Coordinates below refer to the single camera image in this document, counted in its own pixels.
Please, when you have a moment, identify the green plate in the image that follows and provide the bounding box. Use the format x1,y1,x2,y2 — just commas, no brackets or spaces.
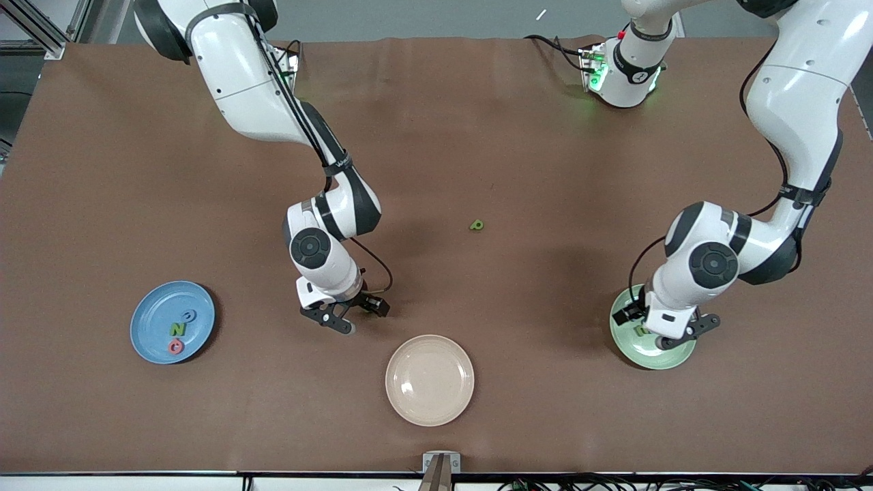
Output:
609,284,698,371

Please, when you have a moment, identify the beige plate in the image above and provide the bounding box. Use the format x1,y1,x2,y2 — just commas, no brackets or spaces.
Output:
385,334,475,428

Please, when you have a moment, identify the blue plate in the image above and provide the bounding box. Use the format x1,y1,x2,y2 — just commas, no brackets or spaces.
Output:
130,280,216,365

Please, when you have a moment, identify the brown table mat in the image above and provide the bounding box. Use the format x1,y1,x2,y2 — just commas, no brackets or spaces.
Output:
0,35,873,475

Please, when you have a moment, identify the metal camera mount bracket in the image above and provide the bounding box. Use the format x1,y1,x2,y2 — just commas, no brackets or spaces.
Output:
417,451,462,491

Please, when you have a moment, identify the metal connector bracket green light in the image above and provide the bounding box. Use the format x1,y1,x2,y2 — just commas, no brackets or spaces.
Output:
275,48,301,91
578,42,609,93

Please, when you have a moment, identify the black left arm base cable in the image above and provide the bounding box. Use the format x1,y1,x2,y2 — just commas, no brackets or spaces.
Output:
525,34,589,72

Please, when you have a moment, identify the aluminium frame profile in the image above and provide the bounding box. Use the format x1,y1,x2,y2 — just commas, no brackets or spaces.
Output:
0,0,94,61

